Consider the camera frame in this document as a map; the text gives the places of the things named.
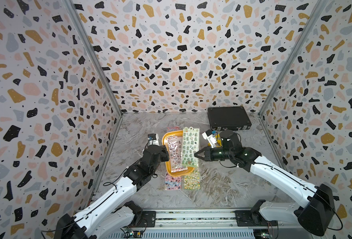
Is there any green frog sticker sheet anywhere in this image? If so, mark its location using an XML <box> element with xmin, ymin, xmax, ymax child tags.
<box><xmin>181</xmin><ymin>127</ymin><xmax>199</xmax><ymax>168</ymax></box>

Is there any yellow plastic storage box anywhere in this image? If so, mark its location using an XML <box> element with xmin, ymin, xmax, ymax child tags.
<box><xmin>161</xmin><ymin>130</ymin><xmax>196</xmax><ymax>177</ymax></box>

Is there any pink yellow cat sticker sheet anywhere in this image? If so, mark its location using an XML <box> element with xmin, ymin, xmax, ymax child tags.
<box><xmin>165</xmin><ymin>173</ymin><xmax>182</xmax><ymax>191</ymax></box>

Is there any green animal sticker sheet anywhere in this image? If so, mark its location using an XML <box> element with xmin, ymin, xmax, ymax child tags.
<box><xmin>183</xmin><ymin>171</ymin><xmax>200</xmax><ymax>190</ymax></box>

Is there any pink bear sticker sheet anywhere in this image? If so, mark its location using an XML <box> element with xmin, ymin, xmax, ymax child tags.
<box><xmin>167</xmin><ymin>136</ymin><xmax>187</xmax><ymax>173</ymax></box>

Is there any red blue cat sticker sheet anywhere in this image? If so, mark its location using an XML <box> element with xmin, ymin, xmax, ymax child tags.
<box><xmin>167</xmin><ymin>126</ymin><xmax>180</xmax><ymax>132</ymax></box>

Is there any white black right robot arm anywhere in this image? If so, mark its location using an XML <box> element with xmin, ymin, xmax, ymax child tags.
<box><xmin>194</xmin><ymin>129</ymin><xmax>336</xmax><ymax>237</ymax></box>

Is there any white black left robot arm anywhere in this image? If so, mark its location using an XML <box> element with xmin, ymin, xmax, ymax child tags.
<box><xmin>54</xmin><ymin>145</ymin><xmax>169</xmax><ymax>239</ymax></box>

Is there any yellow triangular plastic block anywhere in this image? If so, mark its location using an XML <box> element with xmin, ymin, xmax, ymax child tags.
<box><xmin>215</xmin><ymin>134</ymin><xmax>222</xmax><ymax>147</ymax></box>

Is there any black hard case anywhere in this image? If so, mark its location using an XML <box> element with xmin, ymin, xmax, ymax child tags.
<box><xmin>207</xmin><ymin>106</ymin><xmax>252</xmax><ymax>131</ymax></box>

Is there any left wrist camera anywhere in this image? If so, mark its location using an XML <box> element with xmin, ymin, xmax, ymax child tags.
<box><xmin>147</xmin><ymin>133</ymin><xmax>161</xmax><ymax>146</ymax></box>

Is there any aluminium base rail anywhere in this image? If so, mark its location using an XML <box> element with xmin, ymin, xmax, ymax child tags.
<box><xmin>67</xmin><ymin>208</ymin><xmax>326</xmax><ymax>239</ymax></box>

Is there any right aluminium corner post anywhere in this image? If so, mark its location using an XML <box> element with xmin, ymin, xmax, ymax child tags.
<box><xmin>258</xmin><ymin>0</ymin><xmax>328</xmax><ymax>119</ymax></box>

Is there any aluminium corner post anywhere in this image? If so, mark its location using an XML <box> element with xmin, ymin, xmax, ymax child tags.
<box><xmin>258</xmin><ymin>0</ymin><xmax>328</xmax><ymax>119</ymax></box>
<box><xmin>62</xmin><ymin>0</ymin><xmax>122</xmax><ymax>118</ymax></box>

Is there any left aluminium corner post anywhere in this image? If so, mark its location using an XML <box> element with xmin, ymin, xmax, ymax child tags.
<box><xmin>62</xmin><ymin>0</ymin><xmax>122</xmax><ymax>118</ymax></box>

